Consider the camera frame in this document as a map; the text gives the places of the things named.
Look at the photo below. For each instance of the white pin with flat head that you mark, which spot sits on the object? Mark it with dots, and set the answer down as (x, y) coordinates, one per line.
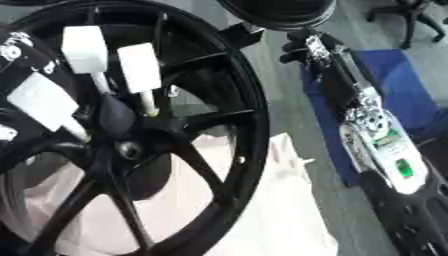
(139, 68)
(85, 50)
(39, 100)

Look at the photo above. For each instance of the black wheel stand bracket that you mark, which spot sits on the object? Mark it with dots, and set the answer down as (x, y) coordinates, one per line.
(242, 35)

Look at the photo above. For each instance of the black office chair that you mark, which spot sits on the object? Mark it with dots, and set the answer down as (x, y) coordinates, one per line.
(411, 16)

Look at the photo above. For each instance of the black spoked wheel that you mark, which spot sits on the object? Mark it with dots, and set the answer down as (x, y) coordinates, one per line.
(233, 110)

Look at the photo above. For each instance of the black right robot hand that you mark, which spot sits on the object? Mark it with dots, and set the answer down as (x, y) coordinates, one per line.
(335, 80)

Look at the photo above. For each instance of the black round tyre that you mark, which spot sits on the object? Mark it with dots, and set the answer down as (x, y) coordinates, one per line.
(280, 13)

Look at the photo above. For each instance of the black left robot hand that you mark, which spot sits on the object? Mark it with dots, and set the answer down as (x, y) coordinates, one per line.
(23, 66)

